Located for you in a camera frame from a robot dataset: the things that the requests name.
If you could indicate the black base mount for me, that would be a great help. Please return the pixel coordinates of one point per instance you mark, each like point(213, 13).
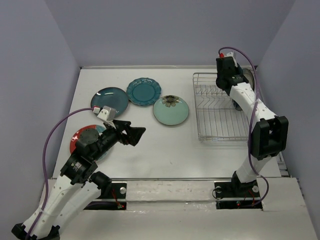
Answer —
point(113, 199)
point(229, 198)

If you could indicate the light green flower plate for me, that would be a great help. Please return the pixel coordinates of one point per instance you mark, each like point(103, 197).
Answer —
point(171, 110)

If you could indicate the teal scalloped plate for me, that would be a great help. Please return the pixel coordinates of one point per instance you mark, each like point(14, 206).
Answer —
point(143, 91)

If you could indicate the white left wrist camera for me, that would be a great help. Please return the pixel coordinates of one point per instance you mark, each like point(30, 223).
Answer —
point(107, 115)

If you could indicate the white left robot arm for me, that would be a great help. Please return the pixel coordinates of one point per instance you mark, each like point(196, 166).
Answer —
point(79, 182)

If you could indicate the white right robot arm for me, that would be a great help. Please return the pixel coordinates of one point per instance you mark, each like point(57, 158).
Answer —
point(267, 134)

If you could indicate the cream plate with grey rim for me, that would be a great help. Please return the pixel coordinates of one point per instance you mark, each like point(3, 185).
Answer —
point(249, 76)

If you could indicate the navy shell-shaped dish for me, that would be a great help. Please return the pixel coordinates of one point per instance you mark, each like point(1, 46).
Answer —
point(236, 105)

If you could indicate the metal wire dish rack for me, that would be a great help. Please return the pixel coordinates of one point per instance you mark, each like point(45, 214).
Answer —
point(218, 121)

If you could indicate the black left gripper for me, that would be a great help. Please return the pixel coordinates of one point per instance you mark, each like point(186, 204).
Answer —
point(120, 125)

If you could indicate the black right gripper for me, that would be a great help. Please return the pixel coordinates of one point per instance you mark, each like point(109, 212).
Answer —
point(238, 69)

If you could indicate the dark teal round plate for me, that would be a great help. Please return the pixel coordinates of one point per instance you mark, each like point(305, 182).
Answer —
point(113, 97)

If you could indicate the red and teal plate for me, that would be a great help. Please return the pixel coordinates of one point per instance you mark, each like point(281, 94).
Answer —
point(84, 137)

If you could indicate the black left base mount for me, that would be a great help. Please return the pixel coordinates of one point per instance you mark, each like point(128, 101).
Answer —
point(113, 199)

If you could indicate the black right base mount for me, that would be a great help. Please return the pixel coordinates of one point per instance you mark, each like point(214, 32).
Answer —
point(229, 198)

